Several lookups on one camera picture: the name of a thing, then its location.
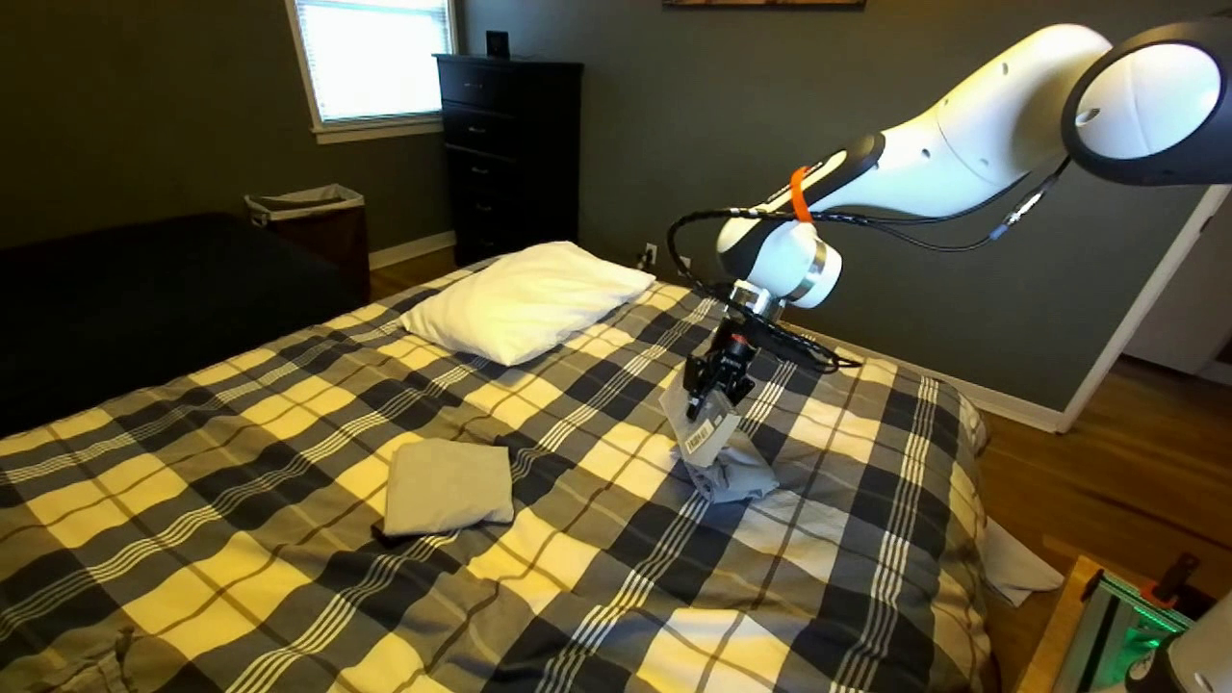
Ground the grey rounded base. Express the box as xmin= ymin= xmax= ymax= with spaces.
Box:
xmin=1164 ymin=592 xmax=1232 ymax=693

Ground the plaid bedspread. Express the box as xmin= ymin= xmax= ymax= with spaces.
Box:
xmin=0 ymin=253 xmax=1002 ymax=693

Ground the wooden plank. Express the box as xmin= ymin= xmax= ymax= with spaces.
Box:
xmin=1011 ymin=552 xmax=1108 ymax=693

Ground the white fabric piece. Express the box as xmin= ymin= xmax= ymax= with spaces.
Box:
xmin=976 ymin=516 xmax=1069 ymax=611

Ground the teal metal frame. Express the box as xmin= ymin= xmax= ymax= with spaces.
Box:
xmin=1067 ymin=566 xmax=1202 ymax=693

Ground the black sofa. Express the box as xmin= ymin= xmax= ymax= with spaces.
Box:
xmin=0 ymin=208 xmax=378 ymax=444

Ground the brown bin with cloth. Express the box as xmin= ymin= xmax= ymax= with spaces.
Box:
xmin=240 ymin=182 xmax=378 ymax=309

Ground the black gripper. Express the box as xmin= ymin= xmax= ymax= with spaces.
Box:
xmin=682 ymin=320 xmax=770 ymax=429

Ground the flat grey cloth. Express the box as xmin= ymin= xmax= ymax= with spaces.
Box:
xmin=378 ymin=435 xmax=519 ymax=543

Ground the black dresser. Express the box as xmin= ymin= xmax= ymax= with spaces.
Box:
xmin=431 ymin=49 xmax=589 ymax=273

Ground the orange strap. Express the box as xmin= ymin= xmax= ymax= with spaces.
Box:
xmin=786 ymin=160 xmax=818 ymax=226

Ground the bright window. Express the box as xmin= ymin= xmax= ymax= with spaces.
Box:
xmin=279 ymin=0 xmax=466 ymax=145

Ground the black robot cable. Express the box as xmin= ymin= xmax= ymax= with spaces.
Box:
xmin=663 ymin=150 xmax=1076 ymax=281

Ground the white pillow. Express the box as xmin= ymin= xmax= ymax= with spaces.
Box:
xmin=396 ymin=235 xmax=663 ymax=375

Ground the folded grey cloth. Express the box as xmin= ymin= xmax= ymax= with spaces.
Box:
xmin=673 ymin=433 xmax=786 ymax=508

